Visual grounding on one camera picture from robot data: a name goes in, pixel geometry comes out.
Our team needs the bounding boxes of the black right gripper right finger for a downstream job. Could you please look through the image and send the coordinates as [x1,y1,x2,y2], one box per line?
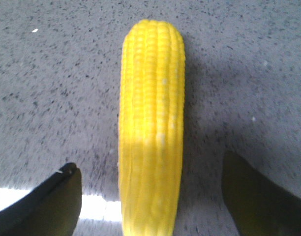
[221,151,301,236]

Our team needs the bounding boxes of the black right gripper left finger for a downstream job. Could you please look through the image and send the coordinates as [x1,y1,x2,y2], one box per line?
[0,162,82,236]

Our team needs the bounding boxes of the yellow corn cob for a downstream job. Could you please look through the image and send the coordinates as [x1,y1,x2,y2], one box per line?
[118,19,185,236]

